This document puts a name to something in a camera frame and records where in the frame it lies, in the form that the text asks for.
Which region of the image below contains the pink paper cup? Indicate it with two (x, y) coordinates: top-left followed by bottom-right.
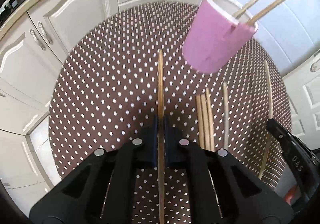
(182, 0), (258, 74)

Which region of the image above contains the wooden chopstick eight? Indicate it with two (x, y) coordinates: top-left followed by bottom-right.
(258, 60), (273, 180)

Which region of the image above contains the wooden chopstick two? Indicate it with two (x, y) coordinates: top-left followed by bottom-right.
(157, 50), (165, 224)

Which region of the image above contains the cream kitchen cabinet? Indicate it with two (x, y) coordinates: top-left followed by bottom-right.
(1, 0), (200, 214)

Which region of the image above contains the white door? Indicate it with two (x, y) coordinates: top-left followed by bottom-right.
(283, 51), (320, 150)

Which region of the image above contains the brown polka dot tablecloth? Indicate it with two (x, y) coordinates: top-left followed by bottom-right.
(48, 1), (293, 224)

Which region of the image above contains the wooden chopstick one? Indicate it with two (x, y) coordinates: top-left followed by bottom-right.
(246, 0), (285, 26)

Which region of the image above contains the silver door handle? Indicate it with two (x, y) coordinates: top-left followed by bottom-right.
(310, 59), (320, 73)

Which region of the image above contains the wooden chopstick three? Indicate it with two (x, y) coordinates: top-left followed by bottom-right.
(196, 95), (205, 149)

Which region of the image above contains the right hand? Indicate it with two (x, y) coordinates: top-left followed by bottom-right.
(284, 185), (301, 205)

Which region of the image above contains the wooden chopstick five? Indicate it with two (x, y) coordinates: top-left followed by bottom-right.
(206, 88), (215, 151)

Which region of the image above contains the wooden chopstick four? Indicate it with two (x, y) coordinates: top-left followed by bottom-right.
(201, 94), (210, 150)

